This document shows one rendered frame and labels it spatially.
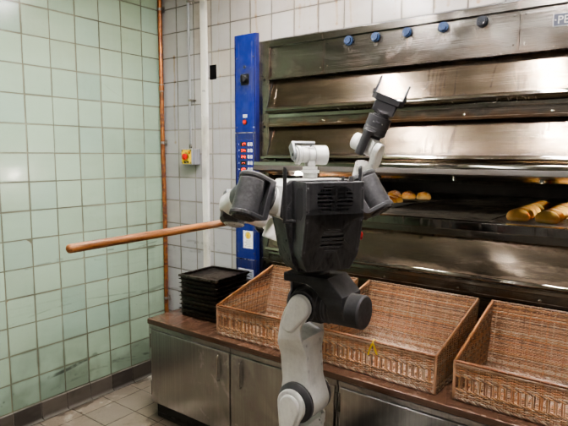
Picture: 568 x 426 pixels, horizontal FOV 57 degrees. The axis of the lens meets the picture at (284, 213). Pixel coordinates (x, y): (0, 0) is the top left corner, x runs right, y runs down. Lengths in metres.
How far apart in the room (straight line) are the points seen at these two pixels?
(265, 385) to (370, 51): 1.66
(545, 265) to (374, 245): 0.78
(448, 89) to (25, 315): 2.44
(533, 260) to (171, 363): 1.86
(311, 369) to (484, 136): 1.25
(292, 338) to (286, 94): 1.52
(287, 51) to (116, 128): 1.16
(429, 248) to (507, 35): 0.98
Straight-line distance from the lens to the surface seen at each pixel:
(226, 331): 2.67
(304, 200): 1.58
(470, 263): 2.48
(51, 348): 3.32
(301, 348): 1.84
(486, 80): 2.46
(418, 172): 2.37
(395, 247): 2.62
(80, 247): 1.77
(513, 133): 2.42
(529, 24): 2.47
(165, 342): 2.96
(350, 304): 1.71
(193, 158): 3.31
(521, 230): 2.41
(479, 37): 2.51
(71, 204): 3.23
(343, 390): 2.28
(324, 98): 2.77
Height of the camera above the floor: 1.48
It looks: 6 degrees down
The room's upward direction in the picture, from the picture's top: straight up
